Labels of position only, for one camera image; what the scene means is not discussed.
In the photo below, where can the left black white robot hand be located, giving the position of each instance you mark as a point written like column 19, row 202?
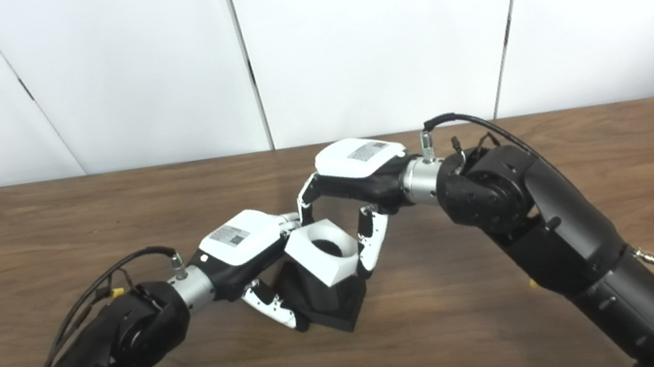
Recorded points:
column 239, row 239

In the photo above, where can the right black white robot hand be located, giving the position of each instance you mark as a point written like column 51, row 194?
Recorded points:
column 357, row 161

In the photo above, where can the white square piece with hole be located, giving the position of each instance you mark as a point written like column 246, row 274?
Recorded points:
column 322, row 268

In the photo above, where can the black cylindrical peg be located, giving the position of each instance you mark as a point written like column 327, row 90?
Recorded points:
column 335, row 306

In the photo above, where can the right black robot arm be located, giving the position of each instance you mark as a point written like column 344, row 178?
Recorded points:
column 550, row 225

